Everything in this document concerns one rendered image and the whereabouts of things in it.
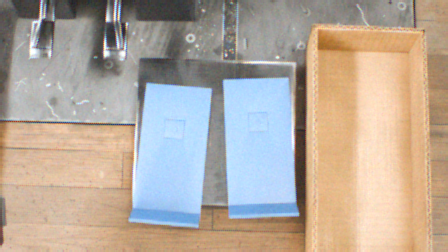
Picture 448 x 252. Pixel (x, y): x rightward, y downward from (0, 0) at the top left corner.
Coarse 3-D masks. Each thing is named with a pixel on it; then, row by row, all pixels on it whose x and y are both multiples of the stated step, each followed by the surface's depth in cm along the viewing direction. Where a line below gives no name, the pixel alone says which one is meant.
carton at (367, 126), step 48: (336, 48) 98; (384, 48) 97; (336, 96) 97; (384, 96) 97; (336, 144) 96; (384, 144) 96; (336, 192) 94; (384, 192) 94; (336, 240) 93; (384, 240) 93
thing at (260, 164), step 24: (240, 96) 95; (264, 96) 95; (288, 96) 95; (240, 120) 94; (288, 120) 94; (240, 144) 94; (264, 144) 94; (288, 144) 94; (240, 168) 93; (264, 168) 93; (288, 168) 93; (240, 192) 92; (264, 192) 92; (288, 192) 92; (240, 216) 89; (264, 216) 89; (288, 216) 89
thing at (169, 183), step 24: (168, 96) 95; (192, 96) 95; (144, 120) 94; (192, 120) 94; (144, 144) 93; (168, 144) 94; (192, 144) 94; (144, 168) 93; (168, 168) 93; (192, 168) 93; (144, 192) 92; (168, 192) 92; (192, 192) 92; (144, 216) 90; (168, 216) 90; (192, 216) 91
